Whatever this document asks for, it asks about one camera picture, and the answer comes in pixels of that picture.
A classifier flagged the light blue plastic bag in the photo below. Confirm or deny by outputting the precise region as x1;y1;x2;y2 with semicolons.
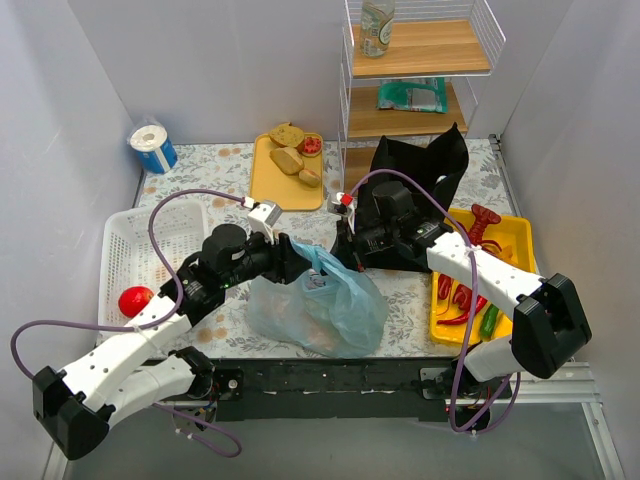
247;242;389;358

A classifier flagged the black fabric grocery bag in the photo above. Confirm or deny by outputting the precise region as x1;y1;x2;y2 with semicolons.
355;122;469;273

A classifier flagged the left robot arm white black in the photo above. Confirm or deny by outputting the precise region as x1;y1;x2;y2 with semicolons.
32;224;311;460

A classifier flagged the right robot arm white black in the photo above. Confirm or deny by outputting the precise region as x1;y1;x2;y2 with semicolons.
328;181;592;386

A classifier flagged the floral table mat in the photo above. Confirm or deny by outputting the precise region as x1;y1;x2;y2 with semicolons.
139;139;512;359

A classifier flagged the orange bread tray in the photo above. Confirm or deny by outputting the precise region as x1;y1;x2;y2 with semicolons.
249;134;324;211

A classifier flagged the small bread bun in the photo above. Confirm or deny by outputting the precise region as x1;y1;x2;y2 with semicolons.
298;169;322;188

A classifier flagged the red toy lobster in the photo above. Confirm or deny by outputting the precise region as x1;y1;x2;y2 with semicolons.
437;204;502;325

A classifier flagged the oval bread loaf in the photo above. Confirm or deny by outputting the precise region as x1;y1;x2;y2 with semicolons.
269;147;305;175

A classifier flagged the red chili pepper toy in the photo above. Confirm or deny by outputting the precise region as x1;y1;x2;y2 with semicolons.
437;294;489;327

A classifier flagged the white plastic basket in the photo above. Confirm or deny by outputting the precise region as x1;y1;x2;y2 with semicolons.
98;199;208;327

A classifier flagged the round brown bread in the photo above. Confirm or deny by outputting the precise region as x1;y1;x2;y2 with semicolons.
268;123;305;149

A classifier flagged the orange fried chicken toy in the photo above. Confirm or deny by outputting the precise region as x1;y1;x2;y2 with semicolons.
500;245;518;265

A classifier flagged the red apple toy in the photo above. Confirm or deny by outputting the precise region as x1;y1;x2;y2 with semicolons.
118;286;154;318

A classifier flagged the green cucumber toy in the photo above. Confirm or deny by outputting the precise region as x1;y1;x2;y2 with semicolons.
479;305;500;339

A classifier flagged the yellow tray with vegetables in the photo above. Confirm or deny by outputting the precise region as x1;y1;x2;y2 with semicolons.
429;215;536;346

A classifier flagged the toilet paper roll blue pack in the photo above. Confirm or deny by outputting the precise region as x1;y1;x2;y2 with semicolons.
127;115;178;175

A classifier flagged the green snack packet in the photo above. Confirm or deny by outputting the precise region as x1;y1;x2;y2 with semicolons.
377;77;448;114

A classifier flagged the clear glass bottle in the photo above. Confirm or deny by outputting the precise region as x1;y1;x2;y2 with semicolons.
359;0;395;58

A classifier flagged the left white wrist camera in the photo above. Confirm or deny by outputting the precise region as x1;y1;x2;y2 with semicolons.
248;200;282;244

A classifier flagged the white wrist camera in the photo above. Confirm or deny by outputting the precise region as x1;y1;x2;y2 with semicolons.
248;200;282;244
327;192;356;233

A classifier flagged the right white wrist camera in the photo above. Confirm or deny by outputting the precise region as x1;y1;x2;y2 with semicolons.
327;192;356;233

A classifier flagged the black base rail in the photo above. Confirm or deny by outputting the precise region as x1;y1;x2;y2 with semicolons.
154;357;511;424

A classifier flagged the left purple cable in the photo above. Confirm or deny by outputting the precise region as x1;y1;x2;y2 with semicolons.
9;188;259;459

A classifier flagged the purple cable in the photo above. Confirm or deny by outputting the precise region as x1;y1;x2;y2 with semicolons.
9;188;259;459
342;168;521;434

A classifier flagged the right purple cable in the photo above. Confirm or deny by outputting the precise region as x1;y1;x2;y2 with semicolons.
342;168;521;434

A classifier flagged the wire and wood shelf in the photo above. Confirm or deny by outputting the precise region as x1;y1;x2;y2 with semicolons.
338;0;506;199

